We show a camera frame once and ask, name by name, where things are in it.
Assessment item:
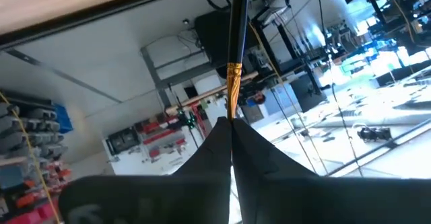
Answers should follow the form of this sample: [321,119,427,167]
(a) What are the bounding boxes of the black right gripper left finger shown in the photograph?
[168,116,233,224]

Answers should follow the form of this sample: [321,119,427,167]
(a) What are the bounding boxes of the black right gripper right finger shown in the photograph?
[232,118,321,224]

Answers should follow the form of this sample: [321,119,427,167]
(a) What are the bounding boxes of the black paintbrush gold ferrule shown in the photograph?
[226,0,250,122]

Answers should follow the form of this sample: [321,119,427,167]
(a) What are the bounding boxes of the rack of red bins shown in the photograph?
[134,111,211,159]

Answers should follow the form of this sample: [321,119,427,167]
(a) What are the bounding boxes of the black equipment cabinet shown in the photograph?
[194,10,260,80]

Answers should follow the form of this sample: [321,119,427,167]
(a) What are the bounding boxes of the blue storage crate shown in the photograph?
[53,103,73,134]

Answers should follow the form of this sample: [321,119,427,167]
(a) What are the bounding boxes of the grey stacked bins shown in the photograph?
[0,99,68,157]

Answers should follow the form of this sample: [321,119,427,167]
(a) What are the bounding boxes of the yellow hanging rope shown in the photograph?
[0,91,62,224]

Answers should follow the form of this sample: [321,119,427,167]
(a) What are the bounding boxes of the black aluminium table frame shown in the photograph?
[0,0,216,52]

